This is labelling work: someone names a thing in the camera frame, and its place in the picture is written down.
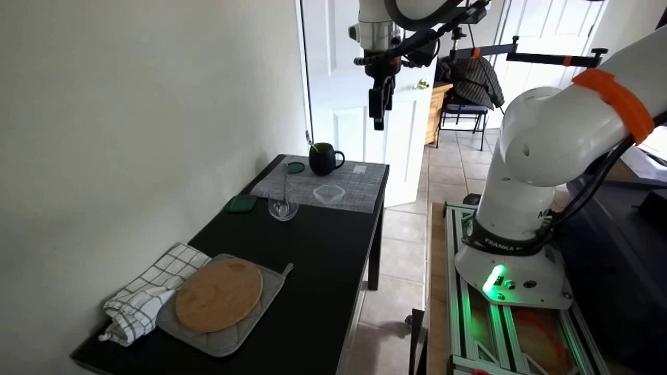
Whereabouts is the grey place mat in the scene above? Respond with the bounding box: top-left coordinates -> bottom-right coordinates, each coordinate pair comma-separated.
251,156 -> 387,212

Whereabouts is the white checked dish towel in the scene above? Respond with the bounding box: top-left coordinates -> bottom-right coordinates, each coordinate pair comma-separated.
97,245 -> 210,348

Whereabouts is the black table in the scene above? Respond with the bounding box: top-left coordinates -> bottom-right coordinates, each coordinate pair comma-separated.
69,152 -> 392,375

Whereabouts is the silver spoon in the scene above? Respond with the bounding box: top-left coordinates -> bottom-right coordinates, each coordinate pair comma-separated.
279,162 -> 292,217

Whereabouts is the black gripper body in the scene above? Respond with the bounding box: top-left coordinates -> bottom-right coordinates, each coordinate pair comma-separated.
355,53 -> 401,115

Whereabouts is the white door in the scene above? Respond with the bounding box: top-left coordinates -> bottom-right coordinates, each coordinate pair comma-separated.
301,0 -> 434,206

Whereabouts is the dark green coaster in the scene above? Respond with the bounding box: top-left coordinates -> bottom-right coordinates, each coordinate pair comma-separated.
225,194 -> 256,216

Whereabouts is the chair with dark clothes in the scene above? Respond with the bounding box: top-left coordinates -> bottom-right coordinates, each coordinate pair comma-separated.
436,57 -> 504,123

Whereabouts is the clear glass cup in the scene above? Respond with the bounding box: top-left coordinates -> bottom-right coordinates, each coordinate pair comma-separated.
269,201 -> 299,223

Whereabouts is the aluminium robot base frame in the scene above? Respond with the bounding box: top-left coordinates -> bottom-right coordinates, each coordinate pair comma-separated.
444,205 -> 611,375

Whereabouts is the small green lid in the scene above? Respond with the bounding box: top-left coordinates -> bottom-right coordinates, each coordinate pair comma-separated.
285,162 -> 305,175

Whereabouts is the round wooden board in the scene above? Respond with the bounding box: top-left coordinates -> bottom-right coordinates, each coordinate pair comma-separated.
175,259 -> 262,334

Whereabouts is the orange strap on arm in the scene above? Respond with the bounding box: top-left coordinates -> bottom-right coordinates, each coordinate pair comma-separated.
571,68 -> 657,147

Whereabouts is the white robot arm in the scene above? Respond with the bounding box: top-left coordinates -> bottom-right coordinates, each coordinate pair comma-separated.
348,0 -> 667,311

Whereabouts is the black mug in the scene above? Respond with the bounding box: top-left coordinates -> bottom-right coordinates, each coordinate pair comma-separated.
308,143 -> 345,175

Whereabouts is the grey pot holder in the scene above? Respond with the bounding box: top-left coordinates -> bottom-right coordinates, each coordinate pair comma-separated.
157,254 -> 293,358

